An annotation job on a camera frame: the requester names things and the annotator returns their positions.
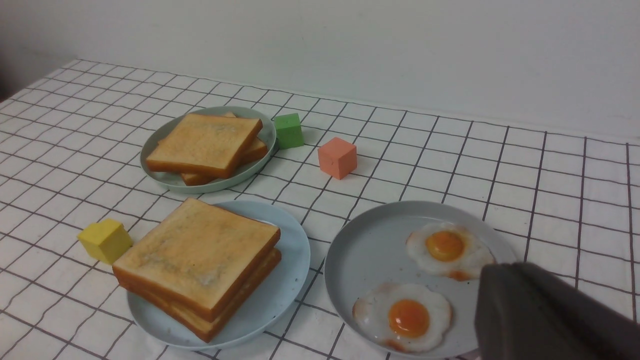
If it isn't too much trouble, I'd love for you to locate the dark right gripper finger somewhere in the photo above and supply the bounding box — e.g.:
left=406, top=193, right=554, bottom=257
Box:
left=474, top=262, right=640, bottom=360

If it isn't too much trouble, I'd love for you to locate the far fried egg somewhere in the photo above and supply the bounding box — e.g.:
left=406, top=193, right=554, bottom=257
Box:
left=405, top=222, right=496, bottom=281

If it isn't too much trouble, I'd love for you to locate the fried egg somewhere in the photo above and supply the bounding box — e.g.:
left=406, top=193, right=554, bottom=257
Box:
left=405, top=222, right=496, bottom=281
left=352, top=282, right=453, bottom=353

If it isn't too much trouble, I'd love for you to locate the middle fried egg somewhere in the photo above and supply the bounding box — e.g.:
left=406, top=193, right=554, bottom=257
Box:
left=352, top=282, right=453, bottom=353

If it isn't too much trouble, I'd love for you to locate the grey plate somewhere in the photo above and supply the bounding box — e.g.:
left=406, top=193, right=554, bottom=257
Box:
left=324, top=201, right=517, bottom=360

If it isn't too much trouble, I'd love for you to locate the light blue plate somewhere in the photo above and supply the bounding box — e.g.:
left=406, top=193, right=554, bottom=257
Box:
left=126, top=200, right=311, bottom=351

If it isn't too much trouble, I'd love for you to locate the orange cube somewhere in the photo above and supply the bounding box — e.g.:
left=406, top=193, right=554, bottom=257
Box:
left=317, top=137, right=358, bottom=180

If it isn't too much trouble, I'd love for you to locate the green cube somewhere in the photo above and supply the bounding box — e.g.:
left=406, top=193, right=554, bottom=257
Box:
left=273, top=112, right=305, bottom=150

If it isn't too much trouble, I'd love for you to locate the green plate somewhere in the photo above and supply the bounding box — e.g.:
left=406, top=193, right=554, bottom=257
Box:
left=140, top=105, right=277, bottom=194

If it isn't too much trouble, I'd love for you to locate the yellow cube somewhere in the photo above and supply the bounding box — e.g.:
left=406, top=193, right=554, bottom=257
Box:
left=77, top=218, right=134, bottom=265

